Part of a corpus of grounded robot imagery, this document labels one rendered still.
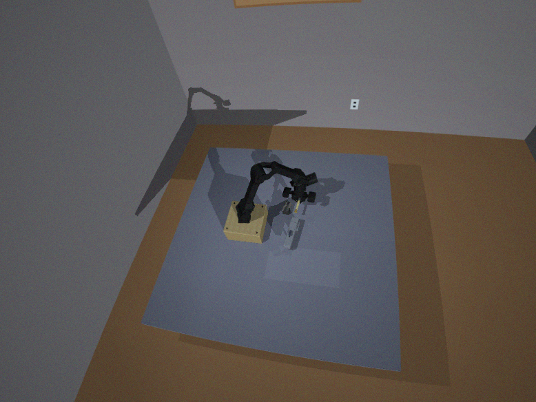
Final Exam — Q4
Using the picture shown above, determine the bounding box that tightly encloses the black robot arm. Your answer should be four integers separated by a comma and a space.
235, 161, 318, 223

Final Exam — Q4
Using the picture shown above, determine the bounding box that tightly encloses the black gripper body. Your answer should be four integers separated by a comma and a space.
282, 187, 316, 203

